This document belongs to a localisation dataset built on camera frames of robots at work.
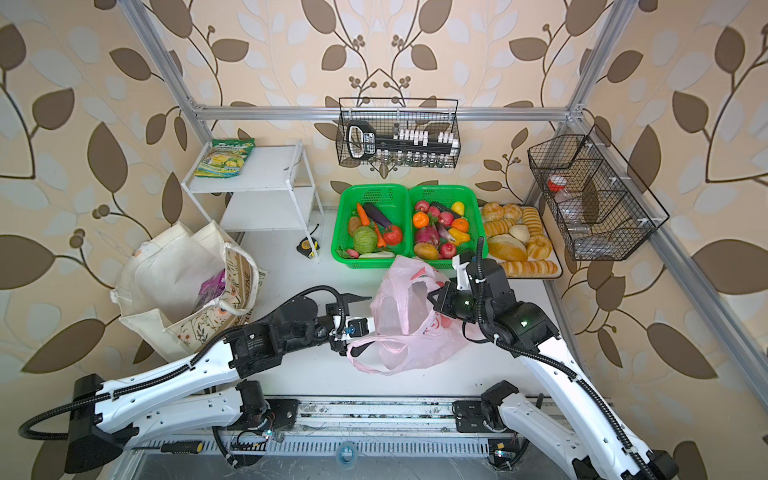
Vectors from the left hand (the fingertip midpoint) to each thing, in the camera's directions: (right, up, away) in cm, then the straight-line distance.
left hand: (373, 311), depth 67 cm
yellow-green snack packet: (-43, +40, +17) cm, 62 cm away
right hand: (+13, +3, +2) cm, 13 cm away
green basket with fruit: (+23, +22, +45) cm, 55 cm away
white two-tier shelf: (-28, +30, +15) cm, 44 cm away
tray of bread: (+48, +16, +35) cm, 61 cm away
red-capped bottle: (+50, +32, +14) cm, 60 cm away
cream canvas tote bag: (-57, +1, +19) cm, 60 cm away
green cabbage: (-5, +16, +33) cm, 38 cm away
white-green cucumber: (+1, +11, +35) cm, 37 cm away
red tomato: (+4, +18, +35) cm, 39 cm away
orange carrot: (-7, +26, +48) cm, 55 cm away
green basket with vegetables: (-3, +22, +42) cm, 47 cm away
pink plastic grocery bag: (+8, -4, -2) cm, 9 cm away
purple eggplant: (-2, +26, +48) cm, 55 cm away
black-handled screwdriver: (-44, -32, +1) cm, 55 cm away
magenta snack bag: (-49, +2, +20) cm, 53 cm away
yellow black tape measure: (-27, +13, +38) cm, 48 cm away
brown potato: (-10, +22, +41) cm, 48 cm away
